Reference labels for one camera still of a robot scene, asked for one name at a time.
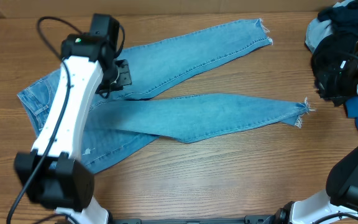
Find white grey striped cloth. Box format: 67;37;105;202
305;0;358;53

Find cardboard wall panel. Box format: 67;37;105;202
0;0;339;18

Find black garment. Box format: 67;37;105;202
311;4;358;106

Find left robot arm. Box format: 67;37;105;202
14;14;132;223

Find dark blue shirt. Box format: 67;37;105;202
345;96;358;130

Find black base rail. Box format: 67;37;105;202
109;215;275;224

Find light blue denim jeans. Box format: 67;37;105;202
16;17;316;174

